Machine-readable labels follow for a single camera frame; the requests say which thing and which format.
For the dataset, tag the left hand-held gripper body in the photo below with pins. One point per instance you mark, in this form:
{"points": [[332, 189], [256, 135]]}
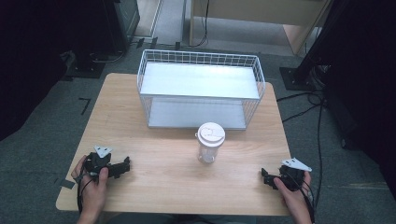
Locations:
{"points": [[97, 161]]}

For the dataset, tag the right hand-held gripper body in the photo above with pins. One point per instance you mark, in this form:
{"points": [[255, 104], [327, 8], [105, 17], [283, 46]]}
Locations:
{"points": [[292, 175]]}

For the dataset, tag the clear cup with white lid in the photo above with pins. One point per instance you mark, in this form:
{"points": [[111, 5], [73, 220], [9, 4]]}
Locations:
{"points": [[210, 141]]}

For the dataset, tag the person's right hand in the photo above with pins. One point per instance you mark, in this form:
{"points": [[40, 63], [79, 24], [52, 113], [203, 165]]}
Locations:
{"points": [[294, 199]]}

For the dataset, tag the person's left hand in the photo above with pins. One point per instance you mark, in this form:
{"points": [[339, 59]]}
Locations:
{"points": [[93, 189]]}

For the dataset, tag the grey tape strip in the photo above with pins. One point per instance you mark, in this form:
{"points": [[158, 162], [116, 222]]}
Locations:
{"points": [[67, 184]]}

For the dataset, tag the black equipment stand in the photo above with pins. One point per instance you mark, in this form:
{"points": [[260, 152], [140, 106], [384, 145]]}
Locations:
{"points": [[93, 46]]}

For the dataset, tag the black curtain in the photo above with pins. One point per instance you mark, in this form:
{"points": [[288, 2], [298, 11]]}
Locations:
{"points": [[367, 87], [28, 62]]}

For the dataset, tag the light wooden cabinet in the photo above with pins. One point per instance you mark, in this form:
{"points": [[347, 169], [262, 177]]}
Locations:
{"points": [[264, 14]]}

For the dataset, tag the black stand base plate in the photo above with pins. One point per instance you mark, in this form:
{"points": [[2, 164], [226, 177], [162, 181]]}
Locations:
{"points": [[294, 79]]}

